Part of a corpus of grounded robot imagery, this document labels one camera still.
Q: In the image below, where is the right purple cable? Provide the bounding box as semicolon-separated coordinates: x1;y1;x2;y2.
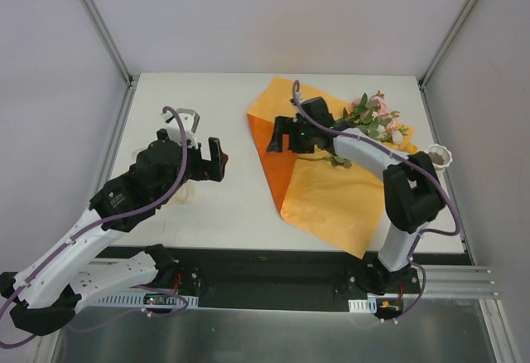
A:
291;80;463;331

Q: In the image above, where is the left white cable duct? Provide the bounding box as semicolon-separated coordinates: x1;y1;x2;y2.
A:
90;291;199;309

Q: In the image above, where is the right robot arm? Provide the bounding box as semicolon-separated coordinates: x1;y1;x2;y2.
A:
267;94;447;295

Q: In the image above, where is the aluminium frame post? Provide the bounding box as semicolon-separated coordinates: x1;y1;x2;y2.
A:
418;0;480;91
80;0;134;87

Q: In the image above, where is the aluminium rail front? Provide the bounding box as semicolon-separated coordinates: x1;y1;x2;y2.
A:
423;265;501;300

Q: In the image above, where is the right white cable duct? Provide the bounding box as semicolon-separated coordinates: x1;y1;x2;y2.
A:
348;298;378;314

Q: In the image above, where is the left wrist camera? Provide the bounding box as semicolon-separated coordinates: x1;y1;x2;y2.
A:
161;108;200;148

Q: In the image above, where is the orange wrapping paper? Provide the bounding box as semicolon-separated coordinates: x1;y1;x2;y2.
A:
246;75;419;260

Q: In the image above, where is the flower bunch pink yellow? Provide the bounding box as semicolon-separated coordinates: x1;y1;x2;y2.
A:
335;90;418;154

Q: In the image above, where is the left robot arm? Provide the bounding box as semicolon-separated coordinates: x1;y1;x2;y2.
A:
1;128;228;336

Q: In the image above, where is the cream ribbon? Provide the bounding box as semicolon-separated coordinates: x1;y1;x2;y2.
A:
131;149;198;206

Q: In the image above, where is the left aluminium frame post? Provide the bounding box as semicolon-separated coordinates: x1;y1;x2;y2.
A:
80;0;134;87

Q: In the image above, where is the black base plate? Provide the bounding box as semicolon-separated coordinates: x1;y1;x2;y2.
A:
99;244;477;310

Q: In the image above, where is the purple cable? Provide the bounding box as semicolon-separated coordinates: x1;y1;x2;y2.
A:
291;80;463;331
0;105;191;347

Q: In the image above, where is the white ribbed vase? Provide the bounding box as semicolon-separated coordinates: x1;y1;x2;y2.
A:
424;143;453;179

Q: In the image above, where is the white cable duct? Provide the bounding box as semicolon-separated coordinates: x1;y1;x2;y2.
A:
348;298;378;314
90;291;199;309

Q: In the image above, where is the right aluminium frame post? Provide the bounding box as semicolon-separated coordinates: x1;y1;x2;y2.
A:
418;0;480;91

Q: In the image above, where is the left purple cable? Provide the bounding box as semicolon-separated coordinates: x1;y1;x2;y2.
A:
0;105;191;347

